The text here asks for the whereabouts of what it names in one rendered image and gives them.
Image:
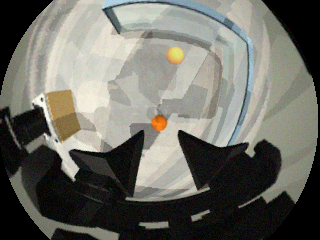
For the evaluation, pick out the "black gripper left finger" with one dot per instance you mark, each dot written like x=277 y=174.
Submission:
x=121 y=163

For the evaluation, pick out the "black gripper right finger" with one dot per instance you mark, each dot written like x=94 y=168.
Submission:
x=206 y=160

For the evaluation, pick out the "clear l-shaped low wall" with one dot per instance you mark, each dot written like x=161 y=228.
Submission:
x=182 y=21
x=200 y=8

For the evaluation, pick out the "translucent yellow ball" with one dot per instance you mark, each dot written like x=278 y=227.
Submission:
x=175 y=55

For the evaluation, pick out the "orange ball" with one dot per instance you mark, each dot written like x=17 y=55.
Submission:
x=159 y=123

